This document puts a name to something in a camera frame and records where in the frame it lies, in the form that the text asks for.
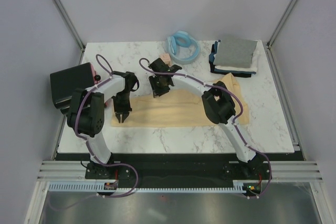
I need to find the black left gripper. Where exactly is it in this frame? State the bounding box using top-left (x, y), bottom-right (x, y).
top-left (111, 90), bottom-right (132, 122)

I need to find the small pink cube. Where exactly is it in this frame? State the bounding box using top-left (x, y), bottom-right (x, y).
top-left (160, 53), bottom-right (172, 66)

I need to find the yellow t shirt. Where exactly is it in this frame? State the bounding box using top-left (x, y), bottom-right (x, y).
top-left (111, 73), bottom-right (250, 129)

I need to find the black pink drawer organizer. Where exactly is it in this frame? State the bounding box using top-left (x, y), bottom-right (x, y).
top-left (50, 62), bottom-right (101, 115)

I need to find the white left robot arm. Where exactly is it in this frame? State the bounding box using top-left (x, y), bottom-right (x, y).
top-left (67, 71), bottom-right (140, 178)

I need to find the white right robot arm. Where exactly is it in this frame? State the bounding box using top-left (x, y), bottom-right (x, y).
top-left (149, 72), bottom-right (260, 179)

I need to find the aluminium frame rail front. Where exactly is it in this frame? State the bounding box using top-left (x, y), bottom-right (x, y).
top-left (37, 161), bottom-right (322, 182)

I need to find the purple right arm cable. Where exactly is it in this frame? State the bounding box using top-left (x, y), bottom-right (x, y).
top-left (138, 58), bottom-right (272, 200)

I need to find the aluminium frame post right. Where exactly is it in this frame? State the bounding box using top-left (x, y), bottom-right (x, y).
top-left (265, 0), bottom-right (316, 49)

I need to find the aluminium frame post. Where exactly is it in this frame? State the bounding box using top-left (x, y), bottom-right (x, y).
top-left (265, 0), bottom-right (316, 49)
top-left (52, 0), bottom-right (86, 52)

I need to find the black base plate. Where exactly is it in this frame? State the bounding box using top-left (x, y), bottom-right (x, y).
top-left (56, 151), bottom-right (304, 189)

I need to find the white slotted cable duct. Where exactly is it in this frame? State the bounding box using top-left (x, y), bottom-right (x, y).
top-left (48, 181), bottom-right (248, 194)

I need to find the aluminium frame post left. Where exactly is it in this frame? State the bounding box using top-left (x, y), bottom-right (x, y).
top-left (52, 0), bottom-right (86, 52)

